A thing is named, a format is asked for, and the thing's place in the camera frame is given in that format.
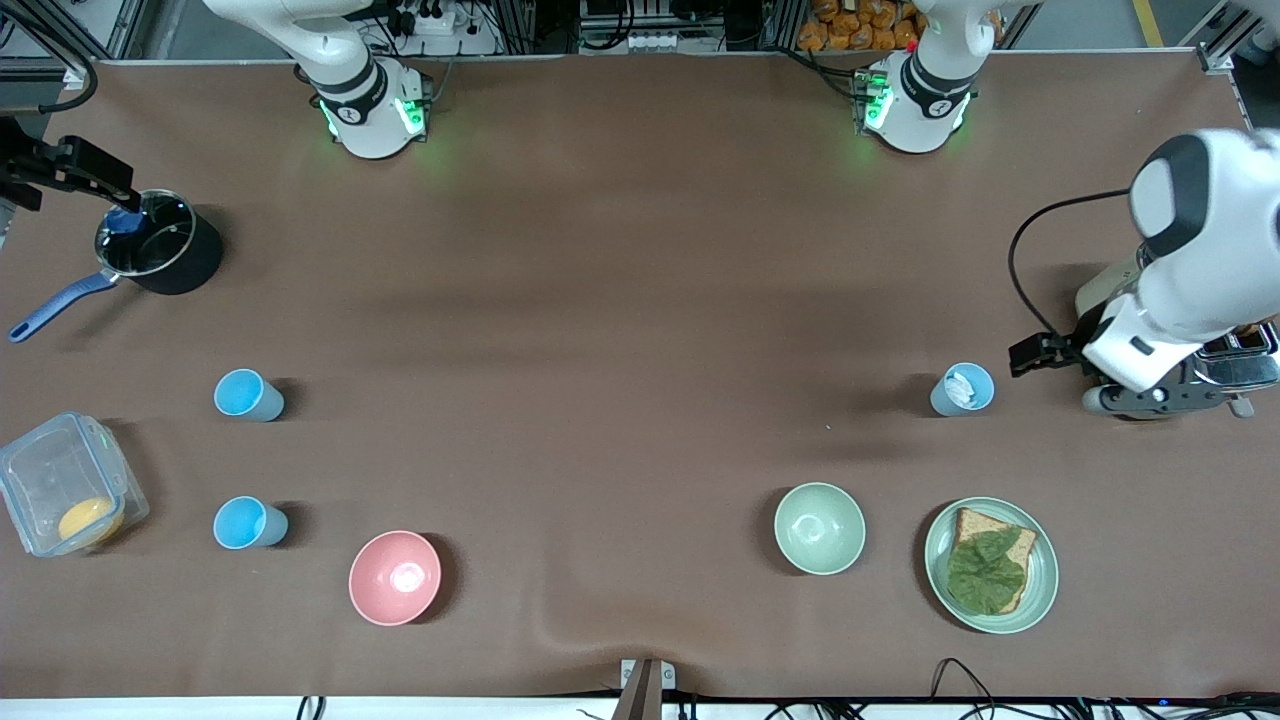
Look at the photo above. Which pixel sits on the aluminium frame profile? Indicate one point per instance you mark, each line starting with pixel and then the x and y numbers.
pixel 60 25
pixel 1215 45

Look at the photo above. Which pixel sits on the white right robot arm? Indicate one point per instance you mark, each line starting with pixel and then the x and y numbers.
pixel 360 100

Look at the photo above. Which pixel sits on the pale green plate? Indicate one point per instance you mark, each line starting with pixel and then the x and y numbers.
pixel 1042 580

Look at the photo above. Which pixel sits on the blue cup with white paper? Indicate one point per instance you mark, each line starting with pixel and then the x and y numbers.
pixel 940 403

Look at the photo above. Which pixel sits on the white power strip with plugs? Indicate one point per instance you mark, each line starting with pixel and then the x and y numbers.
pixel 430 22

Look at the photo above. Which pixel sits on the pink bowl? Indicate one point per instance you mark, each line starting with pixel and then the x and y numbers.
pixel 395 578

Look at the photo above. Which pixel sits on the bread slice in toaster slot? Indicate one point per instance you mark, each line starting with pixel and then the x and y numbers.
pixel 1249 332

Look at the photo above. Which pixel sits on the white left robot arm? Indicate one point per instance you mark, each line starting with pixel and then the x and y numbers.
pixel 1200 250

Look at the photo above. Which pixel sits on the crumpled white paper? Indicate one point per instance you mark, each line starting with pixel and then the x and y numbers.
pixel 962 390

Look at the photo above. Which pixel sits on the clear plastic container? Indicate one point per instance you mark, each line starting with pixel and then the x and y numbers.
pixel 50 470

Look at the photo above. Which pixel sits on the small blue object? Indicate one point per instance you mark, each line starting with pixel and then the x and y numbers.
pixel 124 221

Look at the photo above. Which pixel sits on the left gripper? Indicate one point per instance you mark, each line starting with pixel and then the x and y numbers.
pixel 1068 349

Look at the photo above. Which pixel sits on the pale green bowl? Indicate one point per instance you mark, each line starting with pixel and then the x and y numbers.
pixel 820 528

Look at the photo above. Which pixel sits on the beige and chrome toaster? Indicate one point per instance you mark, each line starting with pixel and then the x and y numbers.
pixel 1245 368

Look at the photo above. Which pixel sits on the brown table cover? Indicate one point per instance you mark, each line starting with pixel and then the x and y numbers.
pixel 640 300

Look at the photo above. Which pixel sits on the yellow fruit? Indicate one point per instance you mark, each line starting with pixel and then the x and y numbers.
pixel 88 520

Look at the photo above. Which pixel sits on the green lettuce leaf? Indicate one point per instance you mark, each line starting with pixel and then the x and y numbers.
pixel 985 575

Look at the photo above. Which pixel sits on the bread slice under lettuce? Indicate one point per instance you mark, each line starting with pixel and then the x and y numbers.
pixel 975 525

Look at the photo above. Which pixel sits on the small white power strip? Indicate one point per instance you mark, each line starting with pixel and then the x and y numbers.
pixel 650 42

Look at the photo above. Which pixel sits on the bag of orange bread rolls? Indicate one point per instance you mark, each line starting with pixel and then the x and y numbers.
pixel 850 25

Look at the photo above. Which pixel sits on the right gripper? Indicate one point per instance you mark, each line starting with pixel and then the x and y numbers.
pixel 40 166

